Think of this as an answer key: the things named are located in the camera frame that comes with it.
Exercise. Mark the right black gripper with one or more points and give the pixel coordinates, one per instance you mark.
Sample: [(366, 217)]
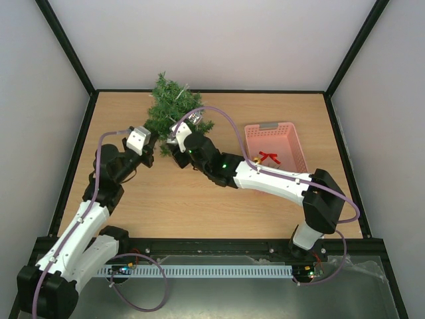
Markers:
[(176, 157)]

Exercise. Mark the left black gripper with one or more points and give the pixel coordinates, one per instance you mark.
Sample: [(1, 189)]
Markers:
[(147, 150)]

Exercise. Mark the silver gift box ornament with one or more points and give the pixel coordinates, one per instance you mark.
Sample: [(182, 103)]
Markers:
[(195, 118)]

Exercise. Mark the small green christmas tree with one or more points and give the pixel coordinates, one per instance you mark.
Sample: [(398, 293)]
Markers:
[(163, 132)]

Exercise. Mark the clear string lights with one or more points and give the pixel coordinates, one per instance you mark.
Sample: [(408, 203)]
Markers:
[(171, 101)]

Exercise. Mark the pink plastic basket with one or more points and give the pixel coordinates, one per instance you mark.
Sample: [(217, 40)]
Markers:
[(280, 138)]

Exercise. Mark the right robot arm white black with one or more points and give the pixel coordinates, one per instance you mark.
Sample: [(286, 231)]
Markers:
[(318, 193)]

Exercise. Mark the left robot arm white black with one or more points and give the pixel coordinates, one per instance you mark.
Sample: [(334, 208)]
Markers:
[(51, 288)]

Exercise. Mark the red ribbon bow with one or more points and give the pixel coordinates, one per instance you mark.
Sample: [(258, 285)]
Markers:
[(269, 156)]

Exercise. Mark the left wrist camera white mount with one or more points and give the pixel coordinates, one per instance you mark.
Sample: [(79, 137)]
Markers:
[(137, 132)]

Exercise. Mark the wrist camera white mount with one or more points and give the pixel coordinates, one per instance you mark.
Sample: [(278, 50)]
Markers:
[(180, 133), (137, 132)]

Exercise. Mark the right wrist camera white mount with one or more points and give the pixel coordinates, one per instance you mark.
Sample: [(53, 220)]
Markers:
[(180, 133)]

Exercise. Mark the black aluminium rail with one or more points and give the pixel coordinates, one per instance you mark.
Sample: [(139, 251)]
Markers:
[(275, 250)]

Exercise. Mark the light blue cable duct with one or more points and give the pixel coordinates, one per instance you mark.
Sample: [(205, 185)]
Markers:
[(199, 271)]

